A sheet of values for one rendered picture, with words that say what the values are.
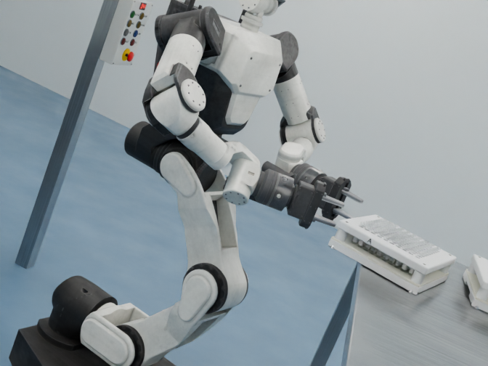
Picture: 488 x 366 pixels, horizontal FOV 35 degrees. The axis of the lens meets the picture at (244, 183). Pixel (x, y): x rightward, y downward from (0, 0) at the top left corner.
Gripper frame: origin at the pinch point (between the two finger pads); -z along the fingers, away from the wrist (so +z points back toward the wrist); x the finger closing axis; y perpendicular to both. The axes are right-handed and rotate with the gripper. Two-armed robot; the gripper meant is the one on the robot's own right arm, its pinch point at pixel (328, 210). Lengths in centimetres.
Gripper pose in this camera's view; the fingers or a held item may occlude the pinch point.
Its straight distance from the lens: 196.5
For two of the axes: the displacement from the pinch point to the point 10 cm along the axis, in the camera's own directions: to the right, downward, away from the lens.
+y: -0.1, 2.5, -9.7
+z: -9.3, -3.6, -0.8
